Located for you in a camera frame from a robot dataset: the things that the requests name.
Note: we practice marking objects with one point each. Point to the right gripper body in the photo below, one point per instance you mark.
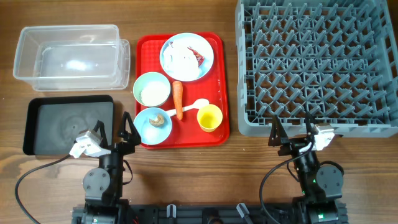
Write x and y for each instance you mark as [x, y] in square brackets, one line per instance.
[294, 145]

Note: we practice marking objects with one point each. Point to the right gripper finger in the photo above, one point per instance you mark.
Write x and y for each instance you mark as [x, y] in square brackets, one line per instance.
[278, 136]
[309, 121]

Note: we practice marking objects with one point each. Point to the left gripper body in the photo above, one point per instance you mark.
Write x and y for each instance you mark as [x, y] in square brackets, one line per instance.
[116, 147]

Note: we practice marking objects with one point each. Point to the white rice pile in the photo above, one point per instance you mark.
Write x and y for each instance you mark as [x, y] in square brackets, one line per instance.
[154, 94]

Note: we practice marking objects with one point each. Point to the black plastic tray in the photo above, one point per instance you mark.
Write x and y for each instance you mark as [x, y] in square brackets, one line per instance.
[53, 124]

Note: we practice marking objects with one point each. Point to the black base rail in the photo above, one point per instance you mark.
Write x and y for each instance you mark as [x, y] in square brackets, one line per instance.
[281, 212]

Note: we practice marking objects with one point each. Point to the white napkin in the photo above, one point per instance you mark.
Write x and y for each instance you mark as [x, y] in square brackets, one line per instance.
[180, 62]

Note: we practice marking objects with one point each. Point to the red serving tray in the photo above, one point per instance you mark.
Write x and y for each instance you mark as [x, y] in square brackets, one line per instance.
[187, 132]

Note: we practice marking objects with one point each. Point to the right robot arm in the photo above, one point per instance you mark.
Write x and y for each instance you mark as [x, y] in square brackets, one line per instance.
[321, 182]

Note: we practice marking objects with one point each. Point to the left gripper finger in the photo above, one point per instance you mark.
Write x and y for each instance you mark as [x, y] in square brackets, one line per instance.
[127, 130]
[99, 127]

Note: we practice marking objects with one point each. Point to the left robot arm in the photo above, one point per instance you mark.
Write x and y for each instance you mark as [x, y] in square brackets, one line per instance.
[104, 185]

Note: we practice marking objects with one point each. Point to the yellow plastic cup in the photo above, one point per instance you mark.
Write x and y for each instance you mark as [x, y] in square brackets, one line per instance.
[209, 117]

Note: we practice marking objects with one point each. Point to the brown food scrap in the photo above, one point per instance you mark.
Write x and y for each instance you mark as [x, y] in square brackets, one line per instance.
[158, 122]

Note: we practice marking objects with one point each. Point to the clear plastic bin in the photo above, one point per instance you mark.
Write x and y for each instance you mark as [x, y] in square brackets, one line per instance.
[73, 58]

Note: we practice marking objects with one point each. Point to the orange carrot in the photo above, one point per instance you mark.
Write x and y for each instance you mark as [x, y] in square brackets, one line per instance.
[177, 92]

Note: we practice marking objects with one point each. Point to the mint green bowl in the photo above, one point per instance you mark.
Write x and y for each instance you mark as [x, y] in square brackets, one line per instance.
[146, 78]

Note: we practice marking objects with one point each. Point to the light blue bowl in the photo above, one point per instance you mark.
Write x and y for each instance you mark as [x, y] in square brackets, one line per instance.
[151, 135]

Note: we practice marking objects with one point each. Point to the red chili wrapper scrap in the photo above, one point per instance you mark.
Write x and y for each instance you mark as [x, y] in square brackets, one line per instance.
[200, 59]

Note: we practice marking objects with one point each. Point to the white plastic spoon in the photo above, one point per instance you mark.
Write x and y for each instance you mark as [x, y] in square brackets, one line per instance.
[198, 104]

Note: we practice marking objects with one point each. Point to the light blue plate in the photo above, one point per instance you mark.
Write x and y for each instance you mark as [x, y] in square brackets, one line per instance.
[198, 43]

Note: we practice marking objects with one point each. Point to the grey dishwasher rack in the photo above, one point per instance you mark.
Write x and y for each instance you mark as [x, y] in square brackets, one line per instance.
[336, 60]

